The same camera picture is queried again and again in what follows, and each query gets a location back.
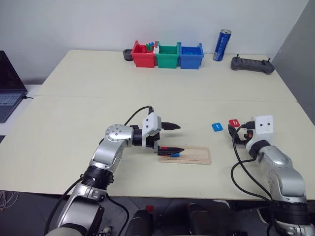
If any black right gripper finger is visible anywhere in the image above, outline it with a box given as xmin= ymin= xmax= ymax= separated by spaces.
xmin=228 ymin=124 xmax=241 ymax=140

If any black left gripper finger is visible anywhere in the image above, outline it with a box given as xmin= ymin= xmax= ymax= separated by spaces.
xmin=157 ymin=146 xmax=186 ymax=157
xmin=162 ymin=121 xmax=182 ymax=131

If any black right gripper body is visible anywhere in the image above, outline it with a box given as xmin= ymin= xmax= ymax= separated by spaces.
xmin=232 ymin=126 xmax=256 ymax=146

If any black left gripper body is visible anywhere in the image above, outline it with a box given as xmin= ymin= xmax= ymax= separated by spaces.
xmin=144 ymin=117 xmax=164 ymax=155

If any wooden letter tray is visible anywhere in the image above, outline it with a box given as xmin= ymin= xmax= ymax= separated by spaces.
xmin=158 ymin=146 xmax=213 ymax=166

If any green plastic bin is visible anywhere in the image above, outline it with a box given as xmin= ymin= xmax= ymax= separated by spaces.
xmin=154 ymin=41 xmax=182 ymax=69

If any blue plastic bin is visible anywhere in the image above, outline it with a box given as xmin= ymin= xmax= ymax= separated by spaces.
xmin=177 ymin=41 xmax=205 ymax=70

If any grey remote controller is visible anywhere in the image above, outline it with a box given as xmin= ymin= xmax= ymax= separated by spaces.
xmin=230 ymin=54 xmax=275 ymax=75

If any red plastic bin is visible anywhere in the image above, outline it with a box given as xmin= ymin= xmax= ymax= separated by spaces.
xmin=131 ymin=40 xmax=158 ymax=68

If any dark rounded shape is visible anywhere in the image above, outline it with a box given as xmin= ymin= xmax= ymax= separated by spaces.
xmin=128 ymin=208 xmax=155 ymax=236
xmin=188 ymin=203 xmax=218 ymax=236

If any black round holder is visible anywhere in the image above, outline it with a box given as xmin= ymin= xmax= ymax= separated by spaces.
xmin=123 ymin=48 xmax=135 ymax=61

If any blue drink can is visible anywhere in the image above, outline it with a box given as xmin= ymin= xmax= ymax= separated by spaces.
xmin=212 ymin=29 xmax=232 ymax=62

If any dark laptop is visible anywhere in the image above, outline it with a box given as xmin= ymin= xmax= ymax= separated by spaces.
xmin=0 ymin=50 xmax=29 ymax=124

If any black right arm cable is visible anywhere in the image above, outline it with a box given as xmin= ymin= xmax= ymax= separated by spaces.
xmin=230 ymin=119 xmax=274 ymax=205

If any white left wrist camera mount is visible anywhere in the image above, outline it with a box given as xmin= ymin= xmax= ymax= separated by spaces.
xmin=141 ymin=112 xmax=163 ymax=149

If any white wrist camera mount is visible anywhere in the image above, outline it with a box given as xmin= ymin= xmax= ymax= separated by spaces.
xmin=254 ymin=114 xmax=275 ymax=143
xmin=141 ymin=112 xmax=163 ymax=149

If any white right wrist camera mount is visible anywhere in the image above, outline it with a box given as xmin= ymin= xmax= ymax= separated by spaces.
xmin=254 ymin=114 xmax=275 ymax=143

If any loose thin cables bundle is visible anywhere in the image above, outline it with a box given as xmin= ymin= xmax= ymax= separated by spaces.
xmin=0 ymin=190 xmax=20 ymax=212

